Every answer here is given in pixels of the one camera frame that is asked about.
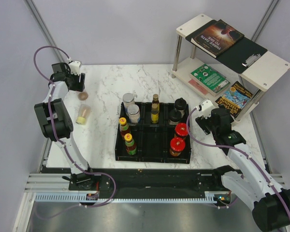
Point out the yellow-cap sauce bottle front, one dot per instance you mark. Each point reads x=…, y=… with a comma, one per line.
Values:
x=124, y=127

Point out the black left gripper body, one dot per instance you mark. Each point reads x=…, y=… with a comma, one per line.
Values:
x=74, y=79

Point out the green paperback book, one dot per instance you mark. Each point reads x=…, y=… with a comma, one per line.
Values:
x=210, y=79

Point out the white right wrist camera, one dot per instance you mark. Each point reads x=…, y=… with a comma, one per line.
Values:
x=205, y=107

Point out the pink flat booklet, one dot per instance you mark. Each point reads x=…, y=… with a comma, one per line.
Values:
x=198, y=86

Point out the white slotted cable duct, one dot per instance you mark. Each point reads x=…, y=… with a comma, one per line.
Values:
x=95, y=198

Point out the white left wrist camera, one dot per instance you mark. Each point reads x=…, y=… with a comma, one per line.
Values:
x=75, y=67

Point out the small brown-lid jar edge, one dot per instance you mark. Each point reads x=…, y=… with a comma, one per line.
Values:
x=155, y=113

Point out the yellow-lid clear spice shaker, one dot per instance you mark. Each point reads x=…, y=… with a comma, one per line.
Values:
x=83, y=114

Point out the right aluminium frame post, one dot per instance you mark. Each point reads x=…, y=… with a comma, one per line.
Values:
x=265, y=19

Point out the silver-lid salt jar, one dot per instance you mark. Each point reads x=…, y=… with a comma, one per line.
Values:
x=128, y=99

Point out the black-lid pepper shaker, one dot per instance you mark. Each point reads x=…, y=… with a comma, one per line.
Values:
x=174, y=117
x=180, y=105

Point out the small yellow-label brown bottle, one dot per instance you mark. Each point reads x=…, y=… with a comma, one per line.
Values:
x=156, y=100

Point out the white two-tier shelf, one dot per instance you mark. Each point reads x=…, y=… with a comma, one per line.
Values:
x=249, y=60

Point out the pink-lid spice shaker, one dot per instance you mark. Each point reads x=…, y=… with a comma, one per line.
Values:
x=83, y=96

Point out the black six-compartment plastic tray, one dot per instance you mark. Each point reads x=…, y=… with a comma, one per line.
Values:
x=152, y=140

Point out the yellow-cap sauce bottle tall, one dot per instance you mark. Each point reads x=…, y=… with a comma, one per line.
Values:
x=130, y=144

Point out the red-lid sauce jar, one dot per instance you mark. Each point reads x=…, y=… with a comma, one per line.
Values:
x=181, y=131
x=177, y=145

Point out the brown-lid spice jar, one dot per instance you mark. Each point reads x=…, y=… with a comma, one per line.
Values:
x=134, y=113

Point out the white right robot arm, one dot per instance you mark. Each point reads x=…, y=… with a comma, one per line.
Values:
x=268, y=201

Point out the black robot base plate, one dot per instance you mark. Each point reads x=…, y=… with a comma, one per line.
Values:
x=151, y=183

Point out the dark Three Days book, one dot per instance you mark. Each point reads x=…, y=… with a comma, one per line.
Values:
x=216, y=38

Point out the colourful Treehouse book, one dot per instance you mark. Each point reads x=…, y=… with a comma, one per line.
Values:
x=235, y=99

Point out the aluminium corner frame post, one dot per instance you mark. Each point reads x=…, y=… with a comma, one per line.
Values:
x=44, y=29

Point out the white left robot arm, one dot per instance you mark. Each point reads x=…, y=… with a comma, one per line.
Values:
x=54, y=119

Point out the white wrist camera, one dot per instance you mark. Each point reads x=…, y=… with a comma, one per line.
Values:
x=75, y=67
x=205, y=107

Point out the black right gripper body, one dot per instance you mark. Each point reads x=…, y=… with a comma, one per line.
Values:
x=203, y=122

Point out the black clipboard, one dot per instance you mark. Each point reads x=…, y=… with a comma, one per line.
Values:
x=235, y=57

